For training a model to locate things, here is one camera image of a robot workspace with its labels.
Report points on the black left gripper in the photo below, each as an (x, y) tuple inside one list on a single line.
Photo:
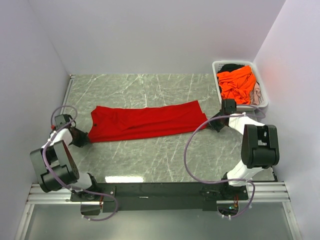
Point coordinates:
[(83, 139)]

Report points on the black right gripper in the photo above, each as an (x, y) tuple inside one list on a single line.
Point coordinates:
[(215, 126)]

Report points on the red t shirt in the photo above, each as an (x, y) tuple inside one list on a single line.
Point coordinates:
[(122, 124)]

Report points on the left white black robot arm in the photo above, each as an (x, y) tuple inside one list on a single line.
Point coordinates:
[(60, 160)]

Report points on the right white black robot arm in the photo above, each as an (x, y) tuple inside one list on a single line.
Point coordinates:
[(259, 149)]

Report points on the orange t shirt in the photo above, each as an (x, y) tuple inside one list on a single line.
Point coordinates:
[(237, 84)]

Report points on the pink garment in basket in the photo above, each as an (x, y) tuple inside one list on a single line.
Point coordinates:
[(255, 94)]

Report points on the black garment in basket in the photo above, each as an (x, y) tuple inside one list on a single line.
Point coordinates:
[(230, 67)]

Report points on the white plastic laundry basket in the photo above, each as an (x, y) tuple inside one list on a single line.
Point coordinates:
[(216, 66)]

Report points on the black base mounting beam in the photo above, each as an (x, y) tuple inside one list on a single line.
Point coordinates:
[(159, 196)]

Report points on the aluminium front frame rail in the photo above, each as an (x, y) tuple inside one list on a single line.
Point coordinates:
[(265, 192)]

